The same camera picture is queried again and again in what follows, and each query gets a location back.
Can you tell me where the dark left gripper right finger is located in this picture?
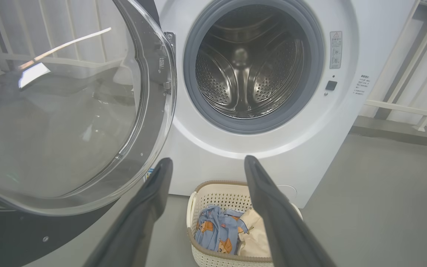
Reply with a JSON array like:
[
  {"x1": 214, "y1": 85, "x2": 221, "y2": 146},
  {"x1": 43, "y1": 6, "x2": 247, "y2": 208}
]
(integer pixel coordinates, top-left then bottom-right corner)
[{"x1": 244, "y1": 155, "x2": 337, "y2": 267}]

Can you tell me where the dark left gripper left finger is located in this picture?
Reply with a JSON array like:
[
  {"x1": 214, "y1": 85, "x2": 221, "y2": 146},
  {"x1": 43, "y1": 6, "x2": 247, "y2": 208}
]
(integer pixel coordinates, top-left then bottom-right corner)
[{"x1": 83, "y1": 158, "x2": 173, "y2": 267}]

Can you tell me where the cream cloth garment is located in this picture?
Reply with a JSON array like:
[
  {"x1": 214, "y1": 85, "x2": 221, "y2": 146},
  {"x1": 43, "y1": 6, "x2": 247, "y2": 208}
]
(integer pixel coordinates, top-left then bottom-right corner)
[{"x1": 238, "y1": 218, "x2": 273, "y2": 258}]

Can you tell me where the blue bear print garment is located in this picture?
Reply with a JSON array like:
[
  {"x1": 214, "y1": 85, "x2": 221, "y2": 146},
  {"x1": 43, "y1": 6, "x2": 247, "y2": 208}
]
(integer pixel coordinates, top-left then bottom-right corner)
[{"x1": 194, "y1": 205, "x2": 249, "y2": 256}]

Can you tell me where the black glass washing machine door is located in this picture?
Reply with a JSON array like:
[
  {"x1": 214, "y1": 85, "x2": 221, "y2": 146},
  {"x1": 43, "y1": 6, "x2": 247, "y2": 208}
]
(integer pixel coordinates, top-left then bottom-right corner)
[{"x1": 0, "y1": 0, "x2": 178, "y2": 267}]

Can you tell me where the cream perforated laundry basket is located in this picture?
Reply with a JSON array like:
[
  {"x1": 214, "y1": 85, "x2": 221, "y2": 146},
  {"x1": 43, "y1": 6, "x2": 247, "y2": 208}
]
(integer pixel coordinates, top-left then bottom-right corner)
[{"x1": 186, "y1": 180, "x2": 304, "y2": 267}]

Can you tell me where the white front-load washing machine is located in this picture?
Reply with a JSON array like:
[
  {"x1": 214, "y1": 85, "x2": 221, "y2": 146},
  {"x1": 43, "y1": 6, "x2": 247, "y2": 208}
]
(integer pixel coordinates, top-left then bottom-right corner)
[{"x1": 139, "y1": 0, "x2": 416, "y2": 209}]

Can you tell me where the steel washing machine drum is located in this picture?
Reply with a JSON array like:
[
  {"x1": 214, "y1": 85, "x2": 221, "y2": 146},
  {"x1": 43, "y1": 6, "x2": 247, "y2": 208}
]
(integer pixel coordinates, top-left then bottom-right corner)
[{"x1": 195, "y1": 4, "x2": 312, "y2": 119}]

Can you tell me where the grey rubber door gasket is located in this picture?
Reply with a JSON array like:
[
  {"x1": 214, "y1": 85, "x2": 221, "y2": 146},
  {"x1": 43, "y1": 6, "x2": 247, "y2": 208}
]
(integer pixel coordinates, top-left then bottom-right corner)
[{"x1": 183, "y1": 0, "x2": 325, "y2": 135}]

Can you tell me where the round white filter cover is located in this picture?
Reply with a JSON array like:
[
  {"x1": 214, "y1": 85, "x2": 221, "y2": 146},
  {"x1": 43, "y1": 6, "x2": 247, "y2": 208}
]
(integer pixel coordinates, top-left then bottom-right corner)
[{"x1": 277, "y1": 184, "x2": 298, "y2": 202}]

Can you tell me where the white metal railing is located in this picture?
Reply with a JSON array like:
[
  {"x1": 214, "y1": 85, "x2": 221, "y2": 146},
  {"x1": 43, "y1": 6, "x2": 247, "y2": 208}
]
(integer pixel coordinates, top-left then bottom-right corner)
[{"x1": 362, "y1": 0, "x2": 427, "y2": 132}]

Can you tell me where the grey warning label sticker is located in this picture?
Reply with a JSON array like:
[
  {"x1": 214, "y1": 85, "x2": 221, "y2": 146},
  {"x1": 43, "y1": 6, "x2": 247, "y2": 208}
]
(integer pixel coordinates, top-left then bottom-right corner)
[{"x1": 330, "y1": 31, "x2": 343, "y2": 69}]

